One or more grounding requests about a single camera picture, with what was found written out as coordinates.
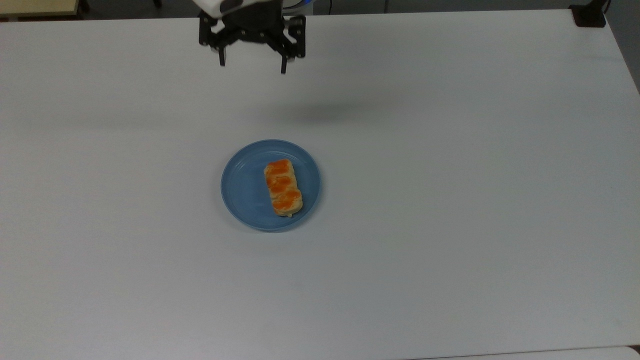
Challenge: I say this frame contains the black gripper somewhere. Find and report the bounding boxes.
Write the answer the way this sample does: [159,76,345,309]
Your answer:
[198,0,307,75]

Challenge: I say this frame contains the orange glazed bread loaf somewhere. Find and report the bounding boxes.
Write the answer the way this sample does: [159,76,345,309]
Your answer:
[263,159,304,218]

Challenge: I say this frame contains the blue round plate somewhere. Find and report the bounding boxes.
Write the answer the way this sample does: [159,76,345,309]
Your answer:
[220,139,322,233]

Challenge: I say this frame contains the light wooden furniture top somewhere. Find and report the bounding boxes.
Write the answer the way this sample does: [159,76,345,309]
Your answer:
[0,0,82,22]

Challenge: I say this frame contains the black clamp mount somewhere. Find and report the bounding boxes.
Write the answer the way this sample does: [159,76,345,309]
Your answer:
[568,0,612,29]

